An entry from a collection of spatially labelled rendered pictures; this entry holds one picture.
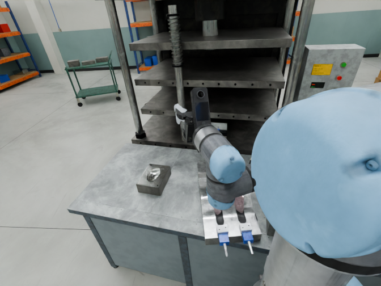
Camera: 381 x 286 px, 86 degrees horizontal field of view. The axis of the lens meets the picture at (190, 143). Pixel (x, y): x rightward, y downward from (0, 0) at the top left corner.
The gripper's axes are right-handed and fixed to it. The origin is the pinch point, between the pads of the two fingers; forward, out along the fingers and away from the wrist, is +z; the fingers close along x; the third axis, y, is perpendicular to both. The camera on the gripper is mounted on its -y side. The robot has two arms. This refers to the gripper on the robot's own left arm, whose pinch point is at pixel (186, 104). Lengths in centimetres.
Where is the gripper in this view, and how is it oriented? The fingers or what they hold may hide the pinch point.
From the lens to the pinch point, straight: 73.1
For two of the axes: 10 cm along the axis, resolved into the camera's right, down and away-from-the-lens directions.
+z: -3.0, -5.1, 8.0
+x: 9.5, -1.1, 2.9
